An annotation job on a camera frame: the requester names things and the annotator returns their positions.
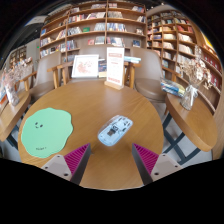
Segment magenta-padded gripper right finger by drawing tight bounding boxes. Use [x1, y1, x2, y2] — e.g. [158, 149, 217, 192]
[131, 143, 184, 186]

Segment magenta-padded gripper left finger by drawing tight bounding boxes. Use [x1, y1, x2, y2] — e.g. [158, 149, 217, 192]
[40, 143, 92, 186]

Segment transparent computer mouse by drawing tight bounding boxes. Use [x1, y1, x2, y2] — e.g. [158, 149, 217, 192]
[97, 114, 134, 148]

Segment green blob-shaped mouse pad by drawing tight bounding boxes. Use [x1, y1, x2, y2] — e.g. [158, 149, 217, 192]
[20, 107, 74, 159]

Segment round wooden side table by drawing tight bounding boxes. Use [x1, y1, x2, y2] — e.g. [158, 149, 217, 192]
[162, 93, 218, 164]
[0, 89, 32, 151]

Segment glass vase with dried flowers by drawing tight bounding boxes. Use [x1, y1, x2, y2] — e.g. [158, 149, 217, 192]
[179, 46, 212, 111]
[1, 61, 26, 107]

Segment stack of colourful books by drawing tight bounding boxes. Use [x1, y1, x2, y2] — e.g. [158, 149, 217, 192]
[160, 78, 186, 98]

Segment brown padded wooden armchair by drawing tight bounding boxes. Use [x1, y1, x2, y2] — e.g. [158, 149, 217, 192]
[129, 46, 168, 103]
[47, 44, 141, 89]
[19, 51, 63, 102]

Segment white framed picture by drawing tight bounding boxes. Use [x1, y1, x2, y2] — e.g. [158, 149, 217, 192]
[71, 54, 100, 80]

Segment dark blue book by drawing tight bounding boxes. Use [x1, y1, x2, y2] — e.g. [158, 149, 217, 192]
[98, 59, 108, 79]

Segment white sign on wooden stand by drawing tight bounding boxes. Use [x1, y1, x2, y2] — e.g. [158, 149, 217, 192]
[104, 46, 126, 91]

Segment light blue book stack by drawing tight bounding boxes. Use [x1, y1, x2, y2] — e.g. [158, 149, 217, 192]
[123, 55, 142, 64]

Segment distant wooden bookshelf unit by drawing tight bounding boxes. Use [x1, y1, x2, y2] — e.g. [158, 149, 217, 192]
[8, 44, 28, 68]

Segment angled wooden bookshelf unit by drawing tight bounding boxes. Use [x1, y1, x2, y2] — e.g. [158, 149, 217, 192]
[146, 9, 224, 114]

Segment wide wooden bookshelf unit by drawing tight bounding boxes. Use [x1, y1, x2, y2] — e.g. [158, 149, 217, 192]
[38, 1, 148, 64]

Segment white hanging ceiling panel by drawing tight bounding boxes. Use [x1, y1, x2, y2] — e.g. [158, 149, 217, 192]
[24, 14, 48, 27]

